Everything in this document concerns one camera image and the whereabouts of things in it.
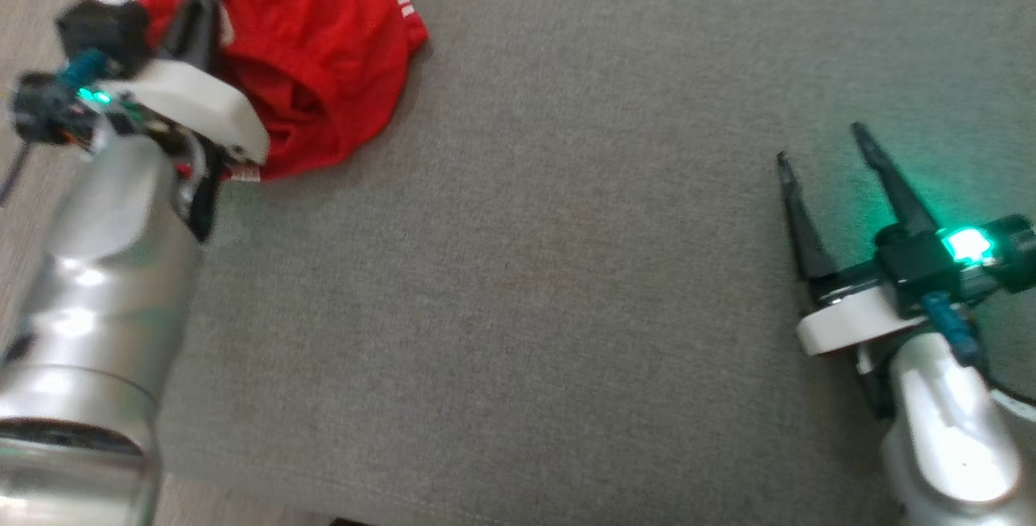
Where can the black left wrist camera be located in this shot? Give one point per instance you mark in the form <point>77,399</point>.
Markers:
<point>101,32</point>

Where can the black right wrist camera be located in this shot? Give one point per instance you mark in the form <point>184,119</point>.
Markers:
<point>910,267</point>

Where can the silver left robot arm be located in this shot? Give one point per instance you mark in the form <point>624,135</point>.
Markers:
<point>97,307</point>

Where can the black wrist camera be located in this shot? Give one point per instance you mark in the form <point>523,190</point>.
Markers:
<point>101,32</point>
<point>910,267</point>

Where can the red Bulls basketball jersey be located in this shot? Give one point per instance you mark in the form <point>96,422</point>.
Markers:
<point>324,65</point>

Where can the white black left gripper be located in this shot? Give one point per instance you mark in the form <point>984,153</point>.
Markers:
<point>202,109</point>

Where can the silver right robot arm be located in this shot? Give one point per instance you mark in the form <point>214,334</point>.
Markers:
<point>955,445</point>

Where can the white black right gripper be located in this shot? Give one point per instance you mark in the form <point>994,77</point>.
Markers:
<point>858,320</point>

